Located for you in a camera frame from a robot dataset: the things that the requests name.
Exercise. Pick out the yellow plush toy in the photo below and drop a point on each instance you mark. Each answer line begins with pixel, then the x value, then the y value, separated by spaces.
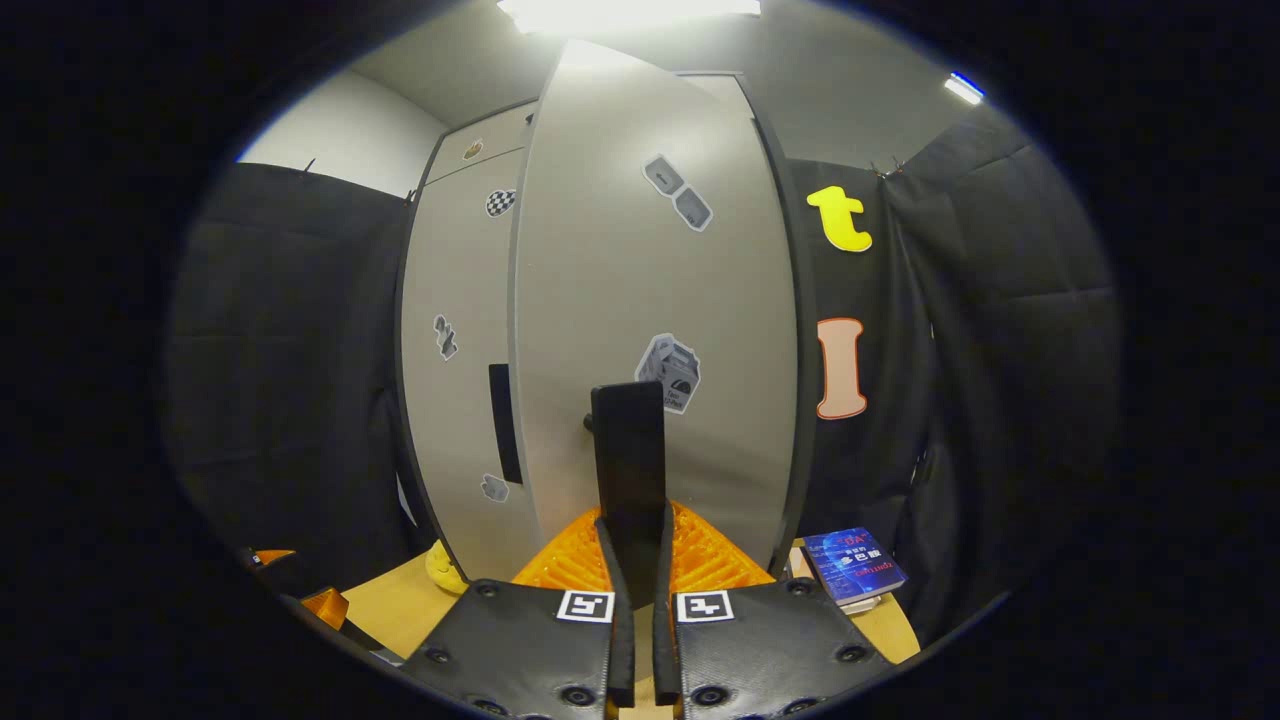
pixel 445 570

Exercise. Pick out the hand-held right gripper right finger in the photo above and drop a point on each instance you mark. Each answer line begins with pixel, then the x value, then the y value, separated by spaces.
pixel 665 620

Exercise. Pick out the black backdrop cloth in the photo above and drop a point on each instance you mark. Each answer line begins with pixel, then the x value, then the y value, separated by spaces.
pixel 1000 350

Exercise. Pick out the grey cabinet drawer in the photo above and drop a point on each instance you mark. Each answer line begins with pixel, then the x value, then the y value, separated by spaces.
pixel 490 140

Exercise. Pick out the grey cabinet door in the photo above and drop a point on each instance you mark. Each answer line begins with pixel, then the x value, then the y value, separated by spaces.
pixel 450 420
pixel 600 280

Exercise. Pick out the grey double-door shoe cabinet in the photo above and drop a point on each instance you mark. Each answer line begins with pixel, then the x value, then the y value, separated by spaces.
pixel 790 300

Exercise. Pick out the blue book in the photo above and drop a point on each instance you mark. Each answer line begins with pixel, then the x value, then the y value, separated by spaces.
pixel 855 565

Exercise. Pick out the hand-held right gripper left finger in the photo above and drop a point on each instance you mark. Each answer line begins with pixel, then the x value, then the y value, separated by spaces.
pixel 620 620

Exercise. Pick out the large ceiling light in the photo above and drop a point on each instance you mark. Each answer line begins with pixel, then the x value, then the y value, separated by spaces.
pixel 630 12

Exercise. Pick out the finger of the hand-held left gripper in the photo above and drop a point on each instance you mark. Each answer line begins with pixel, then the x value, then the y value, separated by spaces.
pixel 326 606
pixel 272 556

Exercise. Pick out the small ceiling light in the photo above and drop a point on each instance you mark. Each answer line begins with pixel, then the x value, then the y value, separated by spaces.
pixel 964 88

